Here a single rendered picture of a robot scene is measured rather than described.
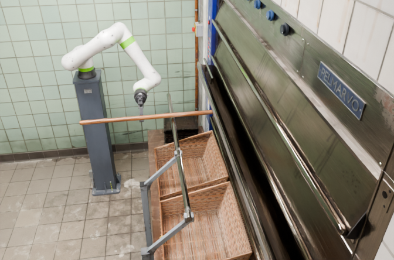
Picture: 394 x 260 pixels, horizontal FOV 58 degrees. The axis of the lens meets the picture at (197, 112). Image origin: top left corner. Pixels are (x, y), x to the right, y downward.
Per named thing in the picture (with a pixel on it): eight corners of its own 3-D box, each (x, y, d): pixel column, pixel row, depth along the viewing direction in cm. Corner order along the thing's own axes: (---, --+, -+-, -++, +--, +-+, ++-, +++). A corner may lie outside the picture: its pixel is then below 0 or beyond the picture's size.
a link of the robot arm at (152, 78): (124, 48, 266) (121, 50, 256) (136, 40, 264) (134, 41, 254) (152, 87, 276) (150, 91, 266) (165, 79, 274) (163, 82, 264)
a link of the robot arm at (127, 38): (104, 30, 253) (115, 22, 246) (112, 25, 263) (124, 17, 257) (119, 52, 258) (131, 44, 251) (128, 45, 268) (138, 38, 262)
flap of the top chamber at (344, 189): (217, 23, 242) (228, -6, 233) (353, 238, 91) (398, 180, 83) (211, 21, 241) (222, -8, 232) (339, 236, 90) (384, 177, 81)
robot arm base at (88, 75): (80, 66, 302) (79, 60, 299) (98, 65, 304) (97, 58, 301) (76, 79, 280) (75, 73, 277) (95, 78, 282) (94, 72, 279)
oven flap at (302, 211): (216, 58, 256) (226, 33, 246) (332, 296, 105) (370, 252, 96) (210, 57, 254) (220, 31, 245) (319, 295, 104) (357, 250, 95)
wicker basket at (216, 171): (212, 156, 298) (213, 129, 283) (228, 205, 250) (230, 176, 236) (154, 162, 291) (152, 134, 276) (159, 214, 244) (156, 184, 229)
